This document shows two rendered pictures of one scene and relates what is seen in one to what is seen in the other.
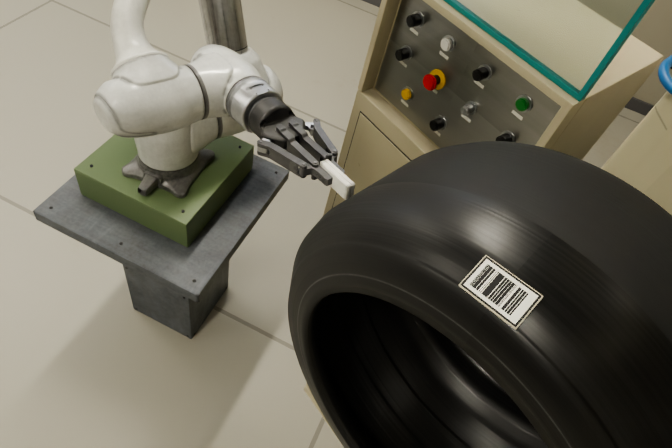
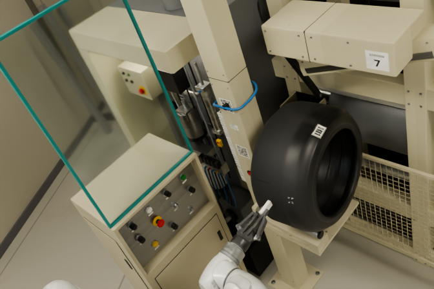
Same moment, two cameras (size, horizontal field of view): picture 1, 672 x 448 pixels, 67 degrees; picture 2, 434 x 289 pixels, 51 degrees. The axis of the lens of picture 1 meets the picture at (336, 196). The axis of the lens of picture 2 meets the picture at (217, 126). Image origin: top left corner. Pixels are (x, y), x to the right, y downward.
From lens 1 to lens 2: 155 cm
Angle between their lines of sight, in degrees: 54
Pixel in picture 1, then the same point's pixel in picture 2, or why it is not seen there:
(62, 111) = not seen: outside the picture
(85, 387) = not seen: outside the picture
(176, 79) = (239, 274)
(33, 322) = not seen: outside the picture
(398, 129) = (172, 250)
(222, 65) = (221, 264)
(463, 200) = (294, 143)
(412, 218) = (302, 153)
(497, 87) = (172, 188)
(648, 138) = (244, 118)
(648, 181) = (251, 121)
